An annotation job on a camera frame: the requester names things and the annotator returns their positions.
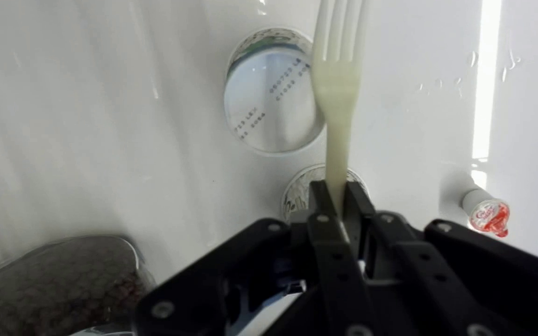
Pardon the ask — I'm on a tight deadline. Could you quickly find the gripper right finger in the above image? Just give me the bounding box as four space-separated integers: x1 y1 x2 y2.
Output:
343 182 538 336

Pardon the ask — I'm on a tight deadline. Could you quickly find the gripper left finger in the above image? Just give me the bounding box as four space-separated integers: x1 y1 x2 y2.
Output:
134 181 375 336

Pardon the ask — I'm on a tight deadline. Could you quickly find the white plastic fork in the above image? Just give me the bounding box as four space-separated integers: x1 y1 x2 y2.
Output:
310 0 368 218

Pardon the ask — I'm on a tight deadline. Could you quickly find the upturned printed paper cup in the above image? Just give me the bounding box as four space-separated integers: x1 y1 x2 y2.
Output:
224 27 326 154
282 163 370 223

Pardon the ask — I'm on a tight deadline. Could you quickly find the small red-lidded creamer pod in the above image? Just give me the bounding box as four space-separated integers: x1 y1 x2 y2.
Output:
460 187 511 238

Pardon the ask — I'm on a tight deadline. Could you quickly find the clear container of brown beans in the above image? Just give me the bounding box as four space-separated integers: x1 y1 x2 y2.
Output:
0 235 157 336

